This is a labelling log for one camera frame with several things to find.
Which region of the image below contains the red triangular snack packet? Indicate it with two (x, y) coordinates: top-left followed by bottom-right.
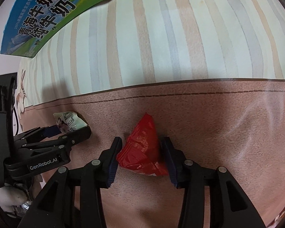
(116, 113), (169, 177)

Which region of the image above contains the white cookie packet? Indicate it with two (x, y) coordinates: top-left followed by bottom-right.
(53, 111), (88, 133)

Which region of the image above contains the striped pink quilt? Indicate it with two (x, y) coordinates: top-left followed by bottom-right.
(18, 0), (285, 224)

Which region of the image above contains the cardboard milk box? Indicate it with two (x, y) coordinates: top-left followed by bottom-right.
(0, 0), (106, 58)

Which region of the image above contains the white gloved left hand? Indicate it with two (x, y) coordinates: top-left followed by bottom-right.
(0, 174), (42, 215)

